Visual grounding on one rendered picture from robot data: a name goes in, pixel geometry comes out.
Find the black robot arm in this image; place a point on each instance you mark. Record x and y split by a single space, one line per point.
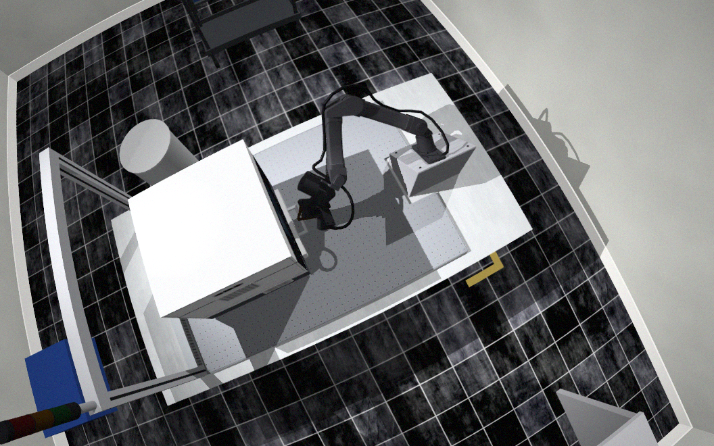
347 105

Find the white lab instrument with drawer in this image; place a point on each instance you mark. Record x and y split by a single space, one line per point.
210 240

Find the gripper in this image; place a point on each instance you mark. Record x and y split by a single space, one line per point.
303 210

